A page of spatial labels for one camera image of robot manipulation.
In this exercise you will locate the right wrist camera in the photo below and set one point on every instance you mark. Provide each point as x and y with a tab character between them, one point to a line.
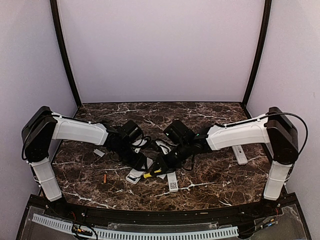
162	146

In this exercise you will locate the right black frame post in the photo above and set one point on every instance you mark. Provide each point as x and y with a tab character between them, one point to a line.
258	53

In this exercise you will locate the slim white remote control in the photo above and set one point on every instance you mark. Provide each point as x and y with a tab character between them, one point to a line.
172	182

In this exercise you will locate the white TCL air-conditioner remote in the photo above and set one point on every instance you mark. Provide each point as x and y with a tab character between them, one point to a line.
134	175

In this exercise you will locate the yellow handled screwdriver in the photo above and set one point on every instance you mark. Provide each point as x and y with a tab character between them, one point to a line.
152	174

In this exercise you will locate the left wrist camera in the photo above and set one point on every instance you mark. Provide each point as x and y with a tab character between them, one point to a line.
141	144

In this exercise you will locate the left black frame post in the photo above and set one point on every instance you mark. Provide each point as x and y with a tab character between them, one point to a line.
63	51

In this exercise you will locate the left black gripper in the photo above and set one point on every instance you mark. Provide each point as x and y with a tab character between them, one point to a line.
138	162

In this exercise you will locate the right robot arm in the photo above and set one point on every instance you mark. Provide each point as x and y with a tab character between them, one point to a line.
272	128

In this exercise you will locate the white square battery cover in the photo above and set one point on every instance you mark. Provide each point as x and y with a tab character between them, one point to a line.
162	176

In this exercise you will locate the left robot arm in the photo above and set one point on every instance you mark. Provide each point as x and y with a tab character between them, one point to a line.
46	126

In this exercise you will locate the white slotted cable duct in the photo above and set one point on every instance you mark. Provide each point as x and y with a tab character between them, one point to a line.
121	231

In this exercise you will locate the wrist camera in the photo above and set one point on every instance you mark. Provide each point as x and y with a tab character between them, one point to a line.
141	144
162	146

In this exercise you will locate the black front rail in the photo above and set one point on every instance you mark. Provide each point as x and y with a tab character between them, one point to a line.
245	214

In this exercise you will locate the black frame post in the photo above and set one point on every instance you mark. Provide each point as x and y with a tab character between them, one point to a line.
258	53
63	51

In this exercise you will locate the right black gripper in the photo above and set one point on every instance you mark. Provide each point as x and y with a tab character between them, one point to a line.
160	161

